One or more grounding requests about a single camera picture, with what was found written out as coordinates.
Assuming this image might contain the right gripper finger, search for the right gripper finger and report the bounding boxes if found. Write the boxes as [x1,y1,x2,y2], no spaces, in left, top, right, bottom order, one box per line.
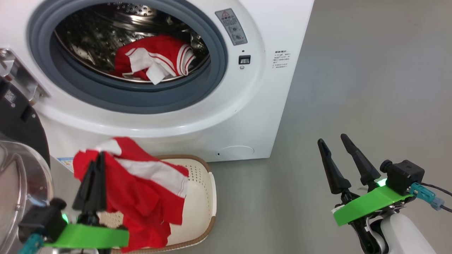
[340,133,382,186]
[317,138,352,195]

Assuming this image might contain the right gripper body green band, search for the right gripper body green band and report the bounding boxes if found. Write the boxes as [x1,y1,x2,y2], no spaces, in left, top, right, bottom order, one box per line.
[332,179,414,226]

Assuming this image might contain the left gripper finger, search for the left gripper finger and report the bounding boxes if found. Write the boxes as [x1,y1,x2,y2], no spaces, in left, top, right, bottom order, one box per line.
[93,152,108,212]
[72,161,97,212]

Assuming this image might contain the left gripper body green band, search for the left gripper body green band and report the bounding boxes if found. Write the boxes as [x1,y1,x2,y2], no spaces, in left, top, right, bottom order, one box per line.
[44,211,130,249]

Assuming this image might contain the red white striped shorts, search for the red white striped shorts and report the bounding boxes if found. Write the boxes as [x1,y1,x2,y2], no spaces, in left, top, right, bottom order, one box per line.
[72,137,190,253]

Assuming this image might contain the dark round glass washer door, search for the dark round glass washer door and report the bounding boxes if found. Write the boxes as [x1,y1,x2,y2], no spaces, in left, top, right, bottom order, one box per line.
[0,76,55,254]

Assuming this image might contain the red jersey with number print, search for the red jersey with number print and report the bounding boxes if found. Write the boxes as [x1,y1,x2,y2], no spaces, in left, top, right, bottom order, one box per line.
[114,34,196,85]

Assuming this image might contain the grey rubber door gasket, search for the grey rubber door gasket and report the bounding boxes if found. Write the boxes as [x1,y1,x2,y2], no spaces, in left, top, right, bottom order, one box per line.
[28,0,228,114]

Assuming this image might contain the cream perforated laundry basket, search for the cream perforated laundry basket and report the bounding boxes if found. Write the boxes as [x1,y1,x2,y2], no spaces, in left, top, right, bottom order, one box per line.
[97,155,217,254]

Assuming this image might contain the white front-load washing machine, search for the white front-load washing machine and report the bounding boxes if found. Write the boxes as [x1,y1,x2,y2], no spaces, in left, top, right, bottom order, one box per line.
[0,0,315,173]

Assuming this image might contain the blue energy label sticker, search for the blue energy label sticker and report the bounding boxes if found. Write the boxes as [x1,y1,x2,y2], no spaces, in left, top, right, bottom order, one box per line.
[56,157,75,173]

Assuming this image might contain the round white filter cover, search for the round white filter cover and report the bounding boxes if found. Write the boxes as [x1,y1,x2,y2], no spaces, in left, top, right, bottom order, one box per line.
[216,145,255,159]

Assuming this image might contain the stainless steel washer drum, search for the stainless steel washer drum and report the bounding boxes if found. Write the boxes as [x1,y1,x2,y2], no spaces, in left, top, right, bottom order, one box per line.
[54,2,212,84]

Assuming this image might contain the grey warning sticker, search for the grey warning sticker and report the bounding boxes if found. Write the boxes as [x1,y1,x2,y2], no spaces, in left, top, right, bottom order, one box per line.
[215,9,248,46]

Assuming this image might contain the teal left camera connector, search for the teal left camera connector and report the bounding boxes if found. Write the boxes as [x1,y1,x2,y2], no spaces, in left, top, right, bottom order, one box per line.
[18,233,45,254]

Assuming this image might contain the teal camera connector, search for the teal camera connector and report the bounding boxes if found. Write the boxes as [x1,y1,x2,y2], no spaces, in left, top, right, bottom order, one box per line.
[410,182,446,211]
[18,233,45,254]

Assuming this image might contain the teal right camera connector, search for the teal right camera connector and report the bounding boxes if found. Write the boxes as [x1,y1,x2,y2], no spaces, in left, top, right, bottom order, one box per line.
[410,182,446,211]

